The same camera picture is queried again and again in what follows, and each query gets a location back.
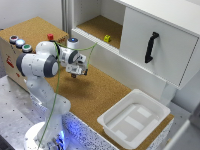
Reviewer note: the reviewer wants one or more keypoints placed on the red button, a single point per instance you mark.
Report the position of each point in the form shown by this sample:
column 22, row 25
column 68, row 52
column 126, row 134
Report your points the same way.
column 14, row 38

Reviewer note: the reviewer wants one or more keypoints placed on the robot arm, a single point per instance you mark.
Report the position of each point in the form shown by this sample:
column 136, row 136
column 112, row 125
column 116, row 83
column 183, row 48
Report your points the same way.
column 36, row 65

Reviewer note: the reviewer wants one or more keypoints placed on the white cabinet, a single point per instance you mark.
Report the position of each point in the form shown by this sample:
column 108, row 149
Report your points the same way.
column 110, row 61

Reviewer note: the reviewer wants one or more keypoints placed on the white plastic box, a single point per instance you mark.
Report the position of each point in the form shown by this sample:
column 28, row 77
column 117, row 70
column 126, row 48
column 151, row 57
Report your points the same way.
column 133, row 121

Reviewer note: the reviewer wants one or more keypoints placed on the pink block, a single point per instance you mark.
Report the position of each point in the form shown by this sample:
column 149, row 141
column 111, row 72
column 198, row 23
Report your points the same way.
column 50, row 36

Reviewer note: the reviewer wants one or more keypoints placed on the white sliding door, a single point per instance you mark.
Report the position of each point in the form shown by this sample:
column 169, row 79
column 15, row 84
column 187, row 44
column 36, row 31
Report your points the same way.
column 173, row 60

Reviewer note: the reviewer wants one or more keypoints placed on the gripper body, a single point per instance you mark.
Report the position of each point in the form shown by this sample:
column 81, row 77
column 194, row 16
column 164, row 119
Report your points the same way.
column 76, row 68

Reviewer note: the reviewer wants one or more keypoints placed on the wooden drawer box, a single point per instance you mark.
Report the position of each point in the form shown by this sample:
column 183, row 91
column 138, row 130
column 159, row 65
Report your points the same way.
column 31, row 30

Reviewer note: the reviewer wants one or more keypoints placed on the yellow block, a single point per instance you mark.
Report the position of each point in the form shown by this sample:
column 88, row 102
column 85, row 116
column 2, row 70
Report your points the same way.
column 107, row 38

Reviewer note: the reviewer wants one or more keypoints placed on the green button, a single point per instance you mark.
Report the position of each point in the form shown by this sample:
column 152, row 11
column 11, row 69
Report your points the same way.
column 26, row 48

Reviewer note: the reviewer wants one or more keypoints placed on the blue button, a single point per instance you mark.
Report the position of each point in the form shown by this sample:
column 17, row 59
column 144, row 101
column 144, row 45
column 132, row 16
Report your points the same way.
column 20, row 42

